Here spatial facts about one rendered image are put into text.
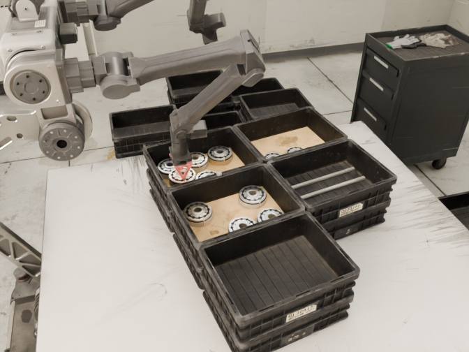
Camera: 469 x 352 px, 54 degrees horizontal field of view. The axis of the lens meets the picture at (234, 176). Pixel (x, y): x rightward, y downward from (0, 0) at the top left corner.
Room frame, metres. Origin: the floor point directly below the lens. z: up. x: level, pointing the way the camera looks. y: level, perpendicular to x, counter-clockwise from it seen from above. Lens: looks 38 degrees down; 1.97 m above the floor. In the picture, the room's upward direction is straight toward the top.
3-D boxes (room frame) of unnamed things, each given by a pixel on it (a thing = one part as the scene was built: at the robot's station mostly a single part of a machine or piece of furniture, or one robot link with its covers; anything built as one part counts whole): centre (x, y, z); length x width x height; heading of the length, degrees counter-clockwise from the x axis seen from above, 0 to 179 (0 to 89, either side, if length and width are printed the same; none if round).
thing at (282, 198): (1.21, 0.00, 0.87); 0.40 x 0.30 x 0.11; 115
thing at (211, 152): (1.59, 0.06, 0.86); 0.10 x 0.10 x 0.01
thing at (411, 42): (2.78, -1.05, 0.88); 0.25 x 0.19 x 0.03; 106
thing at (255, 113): (2.52, -0.26, 0.37); 0.40 x 0.30 x 0.45; 106
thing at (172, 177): (1.38, 0.20, 0.91); 0.10 x 0.10 x 0.01
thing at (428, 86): (2.73, -1.18, 0.45); 0.60 x 0.45 x 0.90; 106
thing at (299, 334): (0.94, -0.13, 0.76); 0.40 x 0.30 x 0.12; 115
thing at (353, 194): (1.38, -0.36, 0.92); 0.40 x 0.30 x 0.02; 115
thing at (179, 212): (1.21, 0.00, 0.92); 0.40 x 0.30 x 0.02; 115
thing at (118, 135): (2.30, 0.52, 0.37); 0.40 x 0.30 x 0.45; 106
